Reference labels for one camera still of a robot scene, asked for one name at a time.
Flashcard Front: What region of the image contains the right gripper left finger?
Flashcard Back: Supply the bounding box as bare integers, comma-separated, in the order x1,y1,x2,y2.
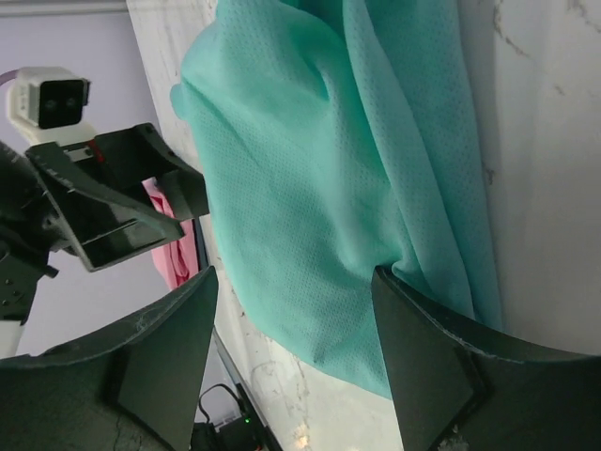
1,267,219,450

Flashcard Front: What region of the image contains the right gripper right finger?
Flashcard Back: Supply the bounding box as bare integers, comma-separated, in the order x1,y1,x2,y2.
372,267,600,450

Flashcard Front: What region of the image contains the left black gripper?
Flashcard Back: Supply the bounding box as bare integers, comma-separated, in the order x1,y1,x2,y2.
1,123,208,282

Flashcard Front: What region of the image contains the teal t shirt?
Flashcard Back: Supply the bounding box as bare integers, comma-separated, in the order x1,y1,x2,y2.
171,1,502,397

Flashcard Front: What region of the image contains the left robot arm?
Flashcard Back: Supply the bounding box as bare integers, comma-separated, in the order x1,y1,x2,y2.
1,123,208,358

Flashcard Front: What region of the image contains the pink folded t shirt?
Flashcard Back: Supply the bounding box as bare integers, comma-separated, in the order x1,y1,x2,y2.
143,179,199,290

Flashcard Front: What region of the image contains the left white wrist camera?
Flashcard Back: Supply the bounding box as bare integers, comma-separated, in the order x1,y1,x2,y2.
1,67,96,146

